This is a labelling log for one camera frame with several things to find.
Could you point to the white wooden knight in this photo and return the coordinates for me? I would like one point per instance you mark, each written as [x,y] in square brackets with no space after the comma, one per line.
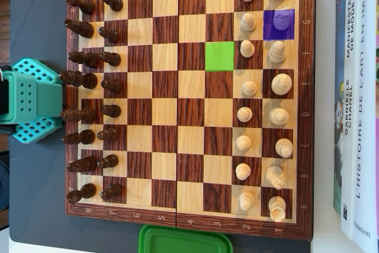
[274,176]
[281,20]

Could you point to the wooden folding chessboard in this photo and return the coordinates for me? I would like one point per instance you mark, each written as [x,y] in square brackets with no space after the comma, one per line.
[192,110]

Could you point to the dark wooden pawn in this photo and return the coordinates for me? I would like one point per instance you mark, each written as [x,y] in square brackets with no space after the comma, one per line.
[110,35]
[112,191]
[108,134]
[113,85]
[108,161]
[112,59]
[114,2]
[111,110]

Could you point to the white wooden king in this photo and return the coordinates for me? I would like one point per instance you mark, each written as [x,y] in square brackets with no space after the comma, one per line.
[281,84]

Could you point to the white wooden bishop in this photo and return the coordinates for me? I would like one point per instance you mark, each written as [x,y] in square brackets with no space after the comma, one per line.
[277,53]
[283,147]

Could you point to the dark wooden queen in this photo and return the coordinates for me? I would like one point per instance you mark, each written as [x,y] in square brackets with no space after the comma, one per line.
[80,115]

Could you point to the dark wooden bishop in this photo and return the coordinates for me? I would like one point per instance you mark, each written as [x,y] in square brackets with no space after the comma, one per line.
[81,137]
[86,59]

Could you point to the dark wooden king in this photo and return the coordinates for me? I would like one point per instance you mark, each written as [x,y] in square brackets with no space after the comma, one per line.
[80,79]

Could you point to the dark wooden knight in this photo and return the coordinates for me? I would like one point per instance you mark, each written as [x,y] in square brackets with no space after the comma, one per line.
[81,28]
[84,164]

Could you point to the white wooden rook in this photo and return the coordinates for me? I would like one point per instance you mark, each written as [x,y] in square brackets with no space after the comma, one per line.
[277,207]

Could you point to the green plastic container lid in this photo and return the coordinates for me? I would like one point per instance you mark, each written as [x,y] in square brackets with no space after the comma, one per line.
[183,241]

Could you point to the dark wooden rook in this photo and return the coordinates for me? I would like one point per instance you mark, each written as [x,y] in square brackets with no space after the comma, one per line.
[84,192]
[83,4]

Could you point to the white Gabrielle Chanel book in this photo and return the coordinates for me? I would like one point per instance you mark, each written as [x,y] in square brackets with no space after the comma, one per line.
[348,161]

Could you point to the dark grey table mat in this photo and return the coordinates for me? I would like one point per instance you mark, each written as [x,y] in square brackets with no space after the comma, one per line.
[35,176]

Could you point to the blue panda picture book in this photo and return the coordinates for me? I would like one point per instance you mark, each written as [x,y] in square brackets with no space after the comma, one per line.
[340,28]

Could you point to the stack of white books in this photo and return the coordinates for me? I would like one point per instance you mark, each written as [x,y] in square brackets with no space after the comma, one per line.
[367,146]

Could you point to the black table clamp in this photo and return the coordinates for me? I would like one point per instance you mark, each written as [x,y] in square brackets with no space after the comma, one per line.
[6,130]

